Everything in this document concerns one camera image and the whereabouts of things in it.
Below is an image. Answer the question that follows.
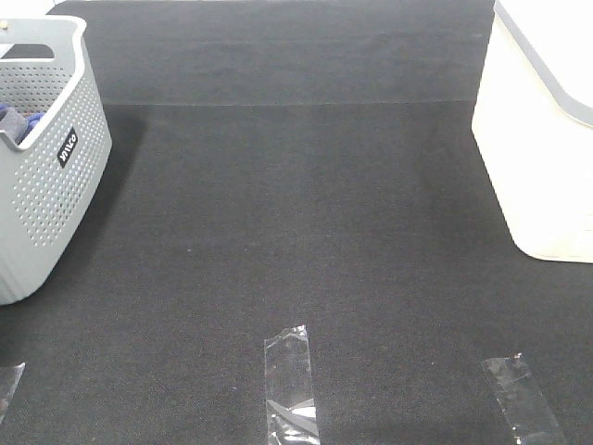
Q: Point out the grey microfibre towel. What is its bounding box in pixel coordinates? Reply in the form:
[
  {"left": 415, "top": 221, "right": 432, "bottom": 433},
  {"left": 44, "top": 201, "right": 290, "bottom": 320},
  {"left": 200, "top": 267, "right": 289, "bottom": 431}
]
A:
[{"left": 0, "top": 107, "right": 28, "bottom": 145}]

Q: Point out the blue towel in basket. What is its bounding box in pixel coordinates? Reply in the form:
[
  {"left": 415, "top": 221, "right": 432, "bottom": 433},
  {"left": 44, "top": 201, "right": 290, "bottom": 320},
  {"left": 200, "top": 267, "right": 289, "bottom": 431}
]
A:
[{"left": 1, "top": 104, "right": 44, "bottom": 143}]

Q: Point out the black table mat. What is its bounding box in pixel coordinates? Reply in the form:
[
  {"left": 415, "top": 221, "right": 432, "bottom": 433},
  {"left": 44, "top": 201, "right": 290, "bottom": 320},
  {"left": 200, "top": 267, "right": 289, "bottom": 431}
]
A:
[{"left": 1, "top": 1, "right": 592, "bottom": 444}]

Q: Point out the centre clear tape strip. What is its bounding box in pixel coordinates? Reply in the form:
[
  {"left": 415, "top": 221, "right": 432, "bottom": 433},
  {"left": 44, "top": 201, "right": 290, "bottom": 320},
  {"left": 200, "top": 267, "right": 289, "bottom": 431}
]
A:
[{"left": 264, "top": 325, "right": 321, "bottom": 444}]

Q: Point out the clear tape strip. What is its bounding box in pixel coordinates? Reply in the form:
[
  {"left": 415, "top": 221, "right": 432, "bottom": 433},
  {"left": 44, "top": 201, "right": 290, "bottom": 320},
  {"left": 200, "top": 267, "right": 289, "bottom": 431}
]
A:
[
  {"left": 480, "top": 352, "right": 568, "bottom": 445},
  {"left": 0, "top": 362, "right": 26, "bottom": 423},
  {"left": 264, "top": 325, "right": 321, "bottom": 444}
]

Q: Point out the grey perforated laundry basket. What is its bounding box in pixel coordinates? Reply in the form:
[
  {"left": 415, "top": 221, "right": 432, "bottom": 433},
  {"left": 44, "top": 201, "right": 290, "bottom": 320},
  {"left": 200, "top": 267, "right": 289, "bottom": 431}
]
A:
[{"left": 1, "top": 15, "right": 112, "bottom": 305}]

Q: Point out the white plastic storage bin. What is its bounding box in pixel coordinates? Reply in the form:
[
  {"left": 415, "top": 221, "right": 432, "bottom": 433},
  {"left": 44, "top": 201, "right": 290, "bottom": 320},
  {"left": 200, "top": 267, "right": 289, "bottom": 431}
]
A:
[{"left": 472, "top": 1, "right": 592, "bottom": 263}]

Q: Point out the right clear tape strip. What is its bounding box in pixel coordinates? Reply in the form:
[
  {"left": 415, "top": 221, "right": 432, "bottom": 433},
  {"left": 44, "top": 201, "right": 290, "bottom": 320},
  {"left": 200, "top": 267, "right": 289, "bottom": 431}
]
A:
[{"left": 480, "top": 352, "right": 568, "bottom": 445}]

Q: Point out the left clear tape strip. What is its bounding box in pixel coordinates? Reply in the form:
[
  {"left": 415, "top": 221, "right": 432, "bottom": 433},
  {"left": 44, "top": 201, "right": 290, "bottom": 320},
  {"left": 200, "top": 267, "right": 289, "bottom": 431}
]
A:
[{"left": 0, "top": 362, "right": 26, "bottom": 423}]

